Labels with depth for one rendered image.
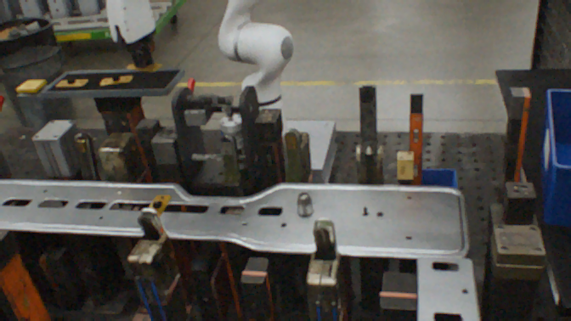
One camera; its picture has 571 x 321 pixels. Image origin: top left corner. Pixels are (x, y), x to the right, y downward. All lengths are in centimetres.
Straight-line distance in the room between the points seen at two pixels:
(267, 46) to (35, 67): 270
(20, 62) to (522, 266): 350
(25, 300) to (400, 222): 86
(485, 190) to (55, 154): 121
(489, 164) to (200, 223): 103
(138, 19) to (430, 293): 83
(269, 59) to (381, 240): 68
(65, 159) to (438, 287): 95
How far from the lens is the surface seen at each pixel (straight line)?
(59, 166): 152
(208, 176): 142
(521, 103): 120
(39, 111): 171
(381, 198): 121
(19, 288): 140
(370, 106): 120
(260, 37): 157
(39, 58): 405
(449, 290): 101
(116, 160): 142
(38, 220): 139
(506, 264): 102
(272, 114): 132
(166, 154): 139
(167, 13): 542
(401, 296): 102
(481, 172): 184
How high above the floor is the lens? 172
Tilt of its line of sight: 32 degrees down
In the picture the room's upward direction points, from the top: 8 degrees counter-clockwise
